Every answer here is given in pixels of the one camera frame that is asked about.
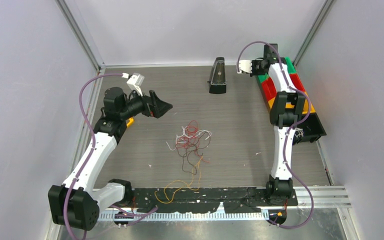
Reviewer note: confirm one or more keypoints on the black metronome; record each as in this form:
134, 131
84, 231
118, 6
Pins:
217, 80

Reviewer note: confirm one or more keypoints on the green plastic bin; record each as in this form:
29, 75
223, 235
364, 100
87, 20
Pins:
290, 68

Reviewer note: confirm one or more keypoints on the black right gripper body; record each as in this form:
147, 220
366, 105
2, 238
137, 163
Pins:
256, 68

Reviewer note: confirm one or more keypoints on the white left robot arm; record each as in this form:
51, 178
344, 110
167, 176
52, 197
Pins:
75, 203

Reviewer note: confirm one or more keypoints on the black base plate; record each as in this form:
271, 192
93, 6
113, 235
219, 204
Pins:
203, 200

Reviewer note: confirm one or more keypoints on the red plastic bin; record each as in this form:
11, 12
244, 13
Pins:
268, 87

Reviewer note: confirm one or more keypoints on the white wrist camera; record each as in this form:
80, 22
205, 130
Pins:
134, 81
244, 66

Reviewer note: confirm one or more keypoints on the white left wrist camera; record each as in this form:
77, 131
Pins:
134, 81

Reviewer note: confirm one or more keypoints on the black plastic bin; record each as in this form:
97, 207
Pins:
309, 131

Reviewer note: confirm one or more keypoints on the yellow triangular plastic piece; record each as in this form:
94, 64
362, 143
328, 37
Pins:
129, 122

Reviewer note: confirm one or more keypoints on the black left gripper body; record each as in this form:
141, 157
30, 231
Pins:
146, 108

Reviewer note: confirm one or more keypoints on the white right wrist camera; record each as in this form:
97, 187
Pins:
244, 66

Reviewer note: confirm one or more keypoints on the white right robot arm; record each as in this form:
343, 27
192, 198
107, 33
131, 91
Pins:
285, 114

